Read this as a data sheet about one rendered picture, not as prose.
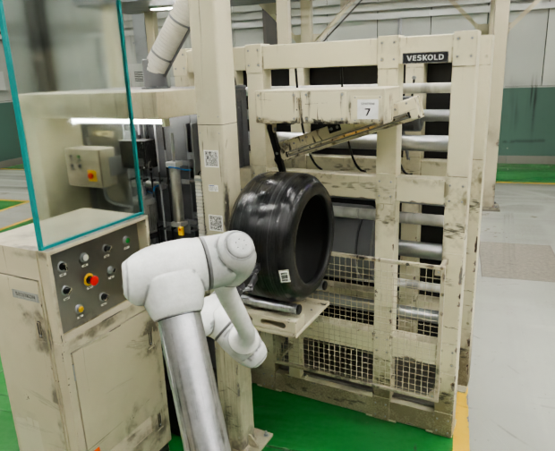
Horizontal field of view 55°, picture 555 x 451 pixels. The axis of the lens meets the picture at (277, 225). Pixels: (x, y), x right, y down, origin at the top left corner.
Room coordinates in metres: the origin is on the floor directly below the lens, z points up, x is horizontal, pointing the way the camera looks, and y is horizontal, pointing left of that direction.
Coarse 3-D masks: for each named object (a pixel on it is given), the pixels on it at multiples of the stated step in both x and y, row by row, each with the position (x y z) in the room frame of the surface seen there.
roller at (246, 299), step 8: (248, 296) 2.15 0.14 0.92; (256, 296) 2.14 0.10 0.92; (248, 304) 2.14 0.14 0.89; (256, 304) 2.12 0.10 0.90; (264, 304) 2.10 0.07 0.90; (272, 304) 2.08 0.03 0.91; (280, 304) 2.07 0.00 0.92; (288, 304) 2.05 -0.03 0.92; (296, 304) 2.04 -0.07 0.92; (288, 312) 2.05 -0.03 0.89; (296, 312) 2.03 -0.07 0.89
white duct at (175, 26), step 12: (180, 0) 2.68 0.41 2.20; (180, 12) 2.69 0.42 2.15; (168, 24) 2.72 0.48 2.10; (180, 24) 2.70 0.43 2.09; (168, 36) 2.73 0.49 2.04; (180, 36) 2.74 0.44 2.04; (156, 48) 2.77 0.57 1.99; (168, 48) 2.75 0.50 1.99; (156, 60) 2.77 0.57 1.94; (168, 60) 2.79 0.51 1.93; (156, 72) 2.79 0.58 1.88
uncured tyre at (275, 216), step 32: (256, 192) 2.10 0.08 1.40; (288, 192) 2.05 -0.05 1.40; (320, 192) 2.22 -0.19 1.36; (256, 224) 2.00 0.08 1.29; (288, 224) 1.98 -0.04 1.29; (320, 224) 2.43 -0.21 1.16; (288, 256) 1.95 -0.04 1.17; (320, 256) 2.37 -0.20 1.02; (256, 288) 2.04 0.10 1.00; (288, 288) 1.99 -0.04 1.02
